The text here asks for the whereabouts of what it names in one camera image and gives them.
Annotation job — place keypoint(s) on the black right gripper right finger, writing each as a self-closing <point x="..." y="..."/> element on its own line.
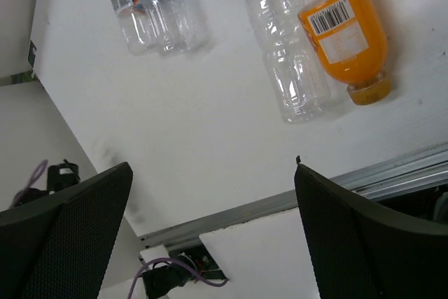
<point x="362" y="249"/>

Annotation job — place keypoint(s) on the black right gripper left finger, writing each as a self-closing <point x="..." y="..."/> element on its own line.
<point x="59" y="246"/>

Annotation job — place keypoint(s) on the clear unlabelled plastic bottle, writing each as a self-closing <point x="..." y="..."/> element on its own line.
<point x="299" y="83"/>

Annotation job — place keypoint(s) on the orange juice plastic bottle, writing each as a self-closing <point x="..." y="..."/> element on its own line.
<point x="348" y="37"/>

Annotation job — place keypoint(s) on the white label plastic bottle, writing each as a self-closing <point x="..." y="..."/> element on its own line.
<point x="135" y="24"/>

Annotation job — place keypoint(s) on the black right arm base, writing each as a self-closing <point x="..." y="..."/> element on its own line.
<point x="182" y="266"/>

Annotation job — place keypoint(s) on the blue label plastic bottle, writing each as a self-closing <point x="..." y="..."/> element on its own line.
<point x="179" y="26"/>

